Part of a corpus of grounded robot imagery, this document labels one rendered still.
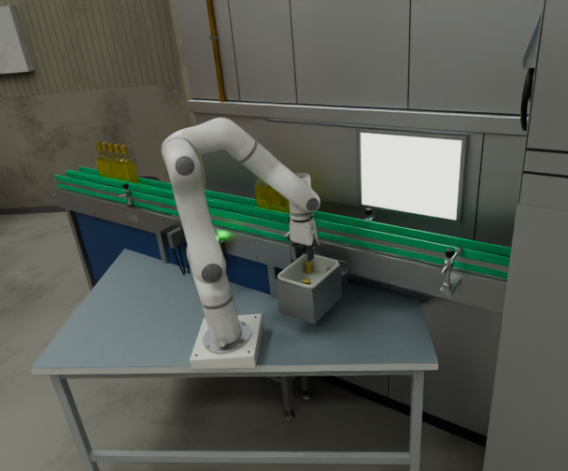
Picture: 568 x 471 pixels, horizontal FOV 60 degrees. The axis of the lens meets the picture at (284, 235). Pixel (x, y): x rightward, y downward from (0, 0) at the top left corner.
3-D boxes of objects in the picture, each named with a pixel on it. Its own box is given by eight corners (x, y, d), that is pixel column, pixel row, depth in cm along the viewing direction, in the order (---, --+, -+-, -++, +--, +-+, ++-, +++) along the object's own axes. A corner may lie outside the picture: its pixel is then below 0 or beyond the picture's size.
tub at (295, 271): (342, 279, 202) (341, 261, 198) (313, 306, 186) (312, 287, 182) (306, 269, 211) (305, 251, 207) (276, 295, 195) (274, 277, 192)
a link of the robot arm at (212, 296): (204, 313, 178) (188, 257, 166) (195, 287, 193) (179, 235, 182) (235, 302, 180) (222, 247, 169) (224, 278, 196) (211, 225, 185)
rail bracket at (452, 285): (461, 292, 180) (466, 238, 170) (447, 317, 168) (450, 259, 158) (448, 290, 183) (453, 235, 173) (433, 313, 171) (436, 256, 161)
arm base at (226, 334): (247, 351, 184) (237, 313, 175) (198, 355, 186) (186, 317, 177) (253, 319, 200) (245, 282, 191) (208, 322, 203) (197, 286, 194)
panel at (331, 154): (461, 221, 189) (469, 135, 175) (460, 224, 187) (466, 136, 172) (275, 190, 239) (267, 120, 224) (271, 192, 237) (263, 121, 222)
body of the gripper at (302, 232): (319, 213, 180) (319, 240, 185) (295, 208, 186) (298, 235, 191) (306, 221, 175) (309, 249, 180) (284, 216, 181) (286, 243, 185)
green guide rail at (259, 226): (291, 241, 208) (290, 224, 204) (290, 242, 207) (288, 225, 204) (59, 186, 304) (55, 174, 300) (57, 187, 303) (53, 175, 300)
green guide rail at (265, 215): (301, 235, 213) (299, 218, 210) (299, 235, 212) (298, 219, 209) (69, 182, 309) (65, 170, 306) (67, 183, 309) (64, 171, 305)
